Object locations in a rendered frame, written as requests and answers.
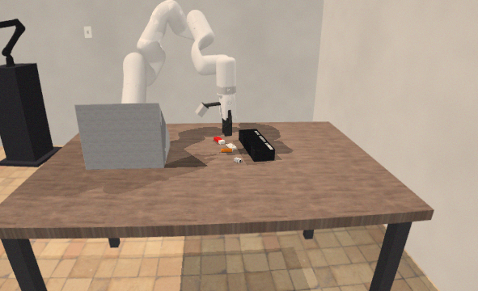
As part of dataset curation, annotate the red and white eraser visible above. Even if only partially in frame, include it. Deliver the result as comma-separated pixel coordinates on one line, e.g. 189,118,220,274
214,137,225,145

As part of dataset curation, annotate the white domino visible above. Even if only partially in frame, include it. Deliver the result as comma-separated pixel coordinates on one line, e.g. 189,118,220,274
226,143,237,150

